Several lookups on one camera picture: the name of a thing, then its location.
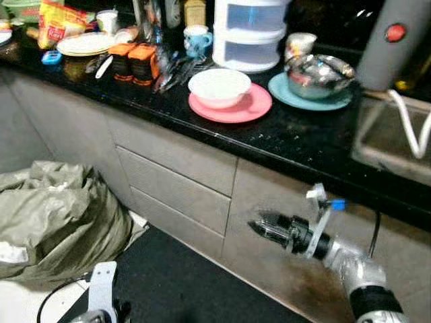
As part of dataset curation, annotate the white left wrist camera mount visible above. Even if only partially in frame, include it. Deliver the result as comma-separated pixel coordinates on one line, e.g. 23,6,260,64
88,261,119,317

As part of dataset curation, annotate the white stacked food container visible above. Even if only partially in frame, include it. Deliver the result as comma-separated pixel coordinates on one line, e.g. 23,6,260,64
212,0,292,73

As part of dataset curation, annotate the grey vacuum flask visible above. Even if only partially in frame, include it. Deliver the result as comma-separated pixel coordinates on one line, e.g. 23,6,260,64
356,0,431,93

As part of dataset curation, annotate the small blue gadget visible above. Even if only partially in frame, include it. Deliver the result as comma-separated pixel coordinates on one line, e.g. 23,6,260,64
40,50,63,66

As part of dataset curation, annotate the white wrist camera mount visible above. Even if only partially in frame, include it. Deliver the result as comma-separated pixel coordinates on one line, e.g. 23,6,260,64
305,183,337,260
88,261,119,317

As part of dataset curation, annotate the cream plate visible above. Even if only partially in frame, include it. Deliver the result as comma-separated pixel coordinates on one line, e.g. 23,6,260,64
57,32,119,57

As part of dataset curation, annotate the yellow oil bottle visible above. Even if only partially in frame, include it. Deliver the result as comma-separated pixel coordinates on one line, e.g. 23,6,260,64
394,54,431,93

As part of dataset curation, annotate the steel bowl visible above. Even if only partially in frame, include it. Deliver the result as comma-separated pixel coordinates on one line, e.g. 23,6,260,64
285,54,356,100

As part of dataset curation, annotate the teal plate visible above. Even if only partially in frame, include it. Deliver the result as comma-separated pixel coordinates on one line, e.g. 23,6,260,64
268,72,353,112

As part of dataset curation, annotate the grey cabinet panel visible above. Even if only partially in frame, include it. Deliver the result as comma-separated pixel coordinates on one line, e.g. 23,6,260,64
0,64,132,203

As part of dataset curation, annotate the orange black battery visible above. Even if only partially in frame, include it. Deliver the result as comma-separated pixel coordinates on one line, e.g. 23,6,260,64
128,44,160,86
108,43,137,81

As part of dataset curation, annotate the grey green woven sack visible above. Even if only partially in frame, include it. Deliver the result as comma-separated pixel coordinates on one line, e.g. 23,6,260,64
0,160,134,282

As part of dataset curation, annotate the white cup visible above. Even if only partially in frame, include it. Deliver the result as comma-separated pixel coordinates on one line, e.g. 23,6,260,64
96,9,119,36

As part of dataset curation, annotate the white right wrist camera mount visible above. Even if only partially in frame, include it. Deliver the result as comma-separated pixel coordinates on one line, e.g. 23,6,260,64
305,183,337,260

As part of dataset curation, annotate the yellow red snack packet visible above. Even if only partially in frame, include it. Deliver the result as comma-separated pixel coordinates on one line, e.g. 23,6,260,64
37,0,90,50

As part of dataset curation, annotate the white bowl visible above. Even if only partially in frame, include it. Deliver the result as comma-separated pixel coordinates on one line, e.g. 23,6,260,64
188,68,252,110

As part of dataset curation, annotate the green bowl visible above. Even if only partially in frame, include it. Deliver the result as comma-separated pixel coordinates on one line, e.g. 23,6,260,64
0,0,42,22

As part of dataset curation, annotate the black floor mat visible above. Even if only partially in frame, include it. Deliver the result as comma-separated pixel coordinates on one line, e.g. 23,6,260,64
57,225,310,323

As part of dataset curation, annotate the steel sink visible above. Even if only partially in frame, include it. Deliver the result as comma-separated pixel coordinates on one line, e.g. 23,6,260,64
350,91,431,186

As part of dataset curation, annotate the white hose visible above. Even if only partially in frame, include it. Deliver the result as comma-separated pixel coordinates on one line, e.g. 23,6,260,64
387,89,431,160

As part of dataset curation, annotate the grey drawer front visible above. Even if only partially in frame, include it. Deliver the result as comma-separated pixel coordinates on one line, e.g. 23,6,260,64
128,186,228,262
101,101,238,197
116,147,234,238

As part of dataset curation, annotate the pink plate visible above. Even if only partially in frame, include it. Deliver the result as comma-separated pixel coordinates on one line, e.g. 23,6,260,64
188,82,273,124

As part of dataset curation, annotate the steel cutlery heap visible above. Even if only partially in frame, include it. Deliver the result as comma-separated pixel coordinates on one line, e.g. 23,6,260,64
152,47,206,95

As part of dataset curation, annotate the white printed mug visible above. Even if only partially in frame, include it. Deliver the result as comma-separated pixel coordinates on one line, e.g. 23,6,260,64
284,32,317,63

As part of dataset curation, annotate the blue mug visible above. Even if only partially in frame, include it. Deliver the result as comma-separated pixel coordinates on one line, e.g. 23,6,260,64
183,25,213,59

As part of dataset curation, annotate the white ceramic spoon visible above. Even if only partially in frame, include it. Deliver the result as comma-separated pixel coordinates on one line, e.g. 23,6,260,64
94,55,114,80

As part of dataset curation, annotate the beige jar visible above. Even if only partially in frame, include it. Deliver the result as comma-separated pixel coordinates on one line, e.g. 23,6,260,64
184,0,207,28

